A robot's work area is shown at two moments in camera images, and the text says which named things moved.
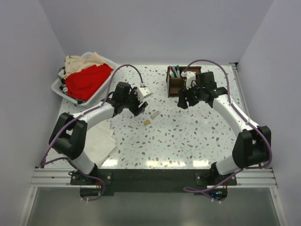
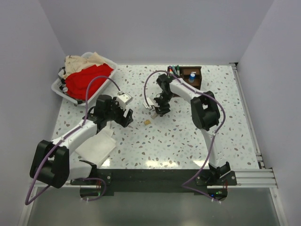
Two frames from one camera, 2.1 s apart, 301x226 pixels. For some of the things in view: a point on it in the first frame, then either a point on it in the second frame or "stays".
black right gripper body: x=194 y=95 to x=162 y=102
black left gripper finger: x=141 y=108 to x=129 y=118
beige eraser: x=154 y=115 stays
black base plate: x=153 y=180 stays
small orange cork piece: x=147 y=122 stays
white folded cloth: x=99 y=142 stays
